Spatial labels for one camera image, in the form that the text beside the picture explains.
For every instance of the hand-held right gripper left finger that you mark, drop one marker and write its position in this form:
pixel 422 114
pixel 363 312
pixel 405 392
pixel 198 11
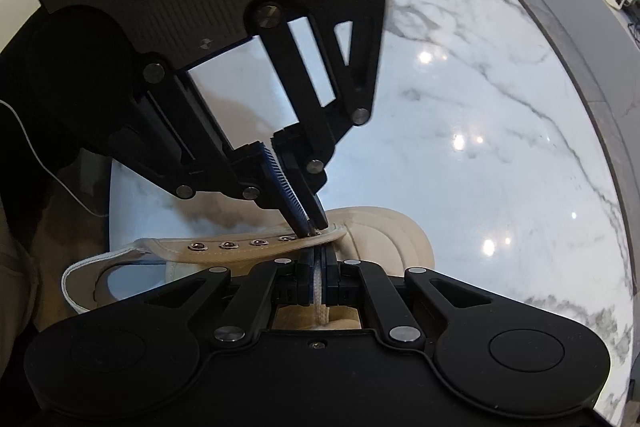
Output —
pixel 309 279

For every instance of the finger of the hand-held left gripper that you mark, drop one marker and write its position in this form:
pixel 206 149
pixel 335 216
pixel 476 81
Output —
pixel 310 157
pixel 282 187

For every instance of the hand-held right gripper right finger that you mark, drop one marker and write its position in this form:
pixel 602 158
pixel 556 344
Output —
pixel 326 279

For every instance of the beige shoe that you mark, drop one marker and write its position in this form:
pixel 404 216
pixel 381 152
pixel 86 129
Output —
pixel 390 242

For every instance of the cream chair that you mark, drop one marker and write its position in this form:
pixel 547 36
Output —
pixel 15 19

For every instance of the beige cloth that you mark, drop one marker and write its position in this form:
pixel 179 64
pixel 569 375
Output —
pixel 17 267

